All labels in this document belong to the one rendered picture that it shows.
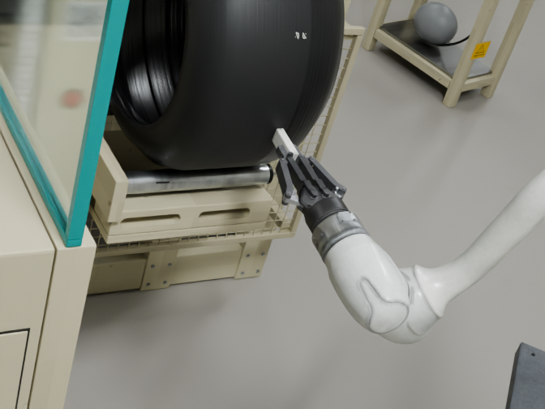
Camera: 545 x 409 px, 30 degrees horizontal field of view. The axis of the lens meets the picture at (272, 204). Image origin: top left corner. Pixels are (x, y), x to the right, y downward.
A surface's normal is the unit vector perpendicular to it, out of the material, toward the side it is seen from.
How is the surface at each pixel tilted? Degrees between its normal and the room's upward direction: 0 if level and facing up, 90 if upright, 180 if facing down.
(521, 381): 0
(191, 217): 90
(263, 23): 63
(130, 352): 0
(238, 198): 0
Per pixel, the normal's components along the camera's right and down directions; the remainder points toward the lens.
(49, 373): 0.44, 0.60
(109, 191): -0.86, 0.07
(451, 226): 0.25, -0.79
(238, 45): 0.25, 0.30
